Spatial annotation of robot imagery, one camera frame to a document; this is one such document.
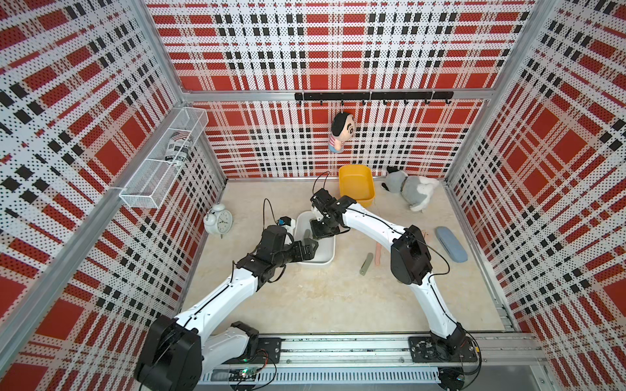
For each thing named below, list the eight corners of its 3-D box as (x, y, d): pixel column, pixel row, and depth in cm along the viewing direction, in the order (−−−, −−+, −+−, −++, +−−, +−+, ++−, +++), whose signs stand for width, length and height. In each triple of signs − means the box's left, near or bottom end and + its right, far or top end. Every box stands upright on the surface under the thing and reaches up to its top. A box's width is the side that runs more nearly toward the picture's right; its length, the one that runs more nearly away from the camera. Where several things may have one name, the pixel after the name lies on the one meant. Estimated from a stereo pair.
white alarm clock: (214, 238, 102) (201, 221, 93) (226, 219, 109) (216, 201, 99) (224, 241, 102) (213, 224, 92) (236, 221, 108) (227, 203, 98)
